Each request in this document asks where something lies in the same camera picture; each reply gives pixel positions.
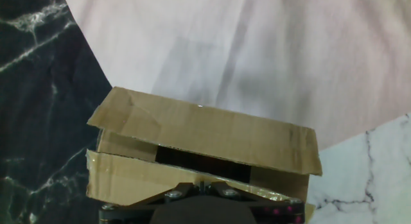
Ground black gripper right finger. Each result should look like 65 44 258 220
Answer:
202 180 306 224

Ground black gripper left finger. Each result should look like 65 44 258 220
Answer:
98 180 204 224

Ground brown cardboard box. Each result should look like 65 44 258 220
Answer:
85 85 324 224

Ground marble and pink pattern cloth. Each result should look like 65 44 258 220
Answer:
0 0 411 224

